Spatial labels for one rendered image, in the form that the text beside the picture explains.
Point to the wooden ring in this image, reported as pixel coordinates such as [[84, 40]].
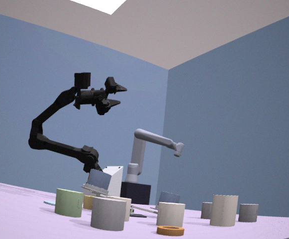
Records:
[[170, 231]]

